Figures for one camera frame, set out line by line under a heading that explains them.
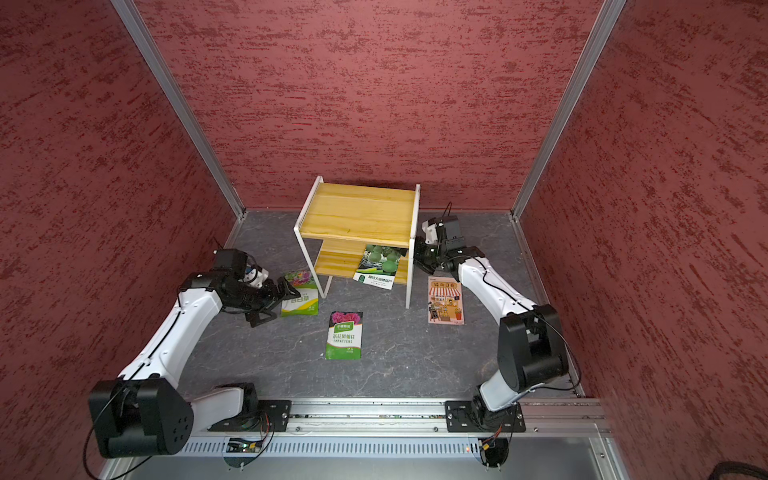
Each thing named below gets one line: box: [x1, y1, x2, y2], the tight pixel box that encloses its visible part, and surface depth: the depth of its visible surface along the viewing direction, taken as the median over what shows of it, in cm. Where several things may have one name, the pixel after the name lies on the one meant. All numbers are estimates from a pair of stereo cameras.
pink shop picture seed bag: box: [427, 276, 465, 325], surface depth 97 cm
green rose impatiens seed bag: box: [325, 311, 364, 360], surface depth 89 cm
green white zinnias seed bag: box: [281, 270, 319, 317], surface depth 96 cm
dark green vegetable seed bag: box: [352, 244, 409, 290], surface depth 87 cm
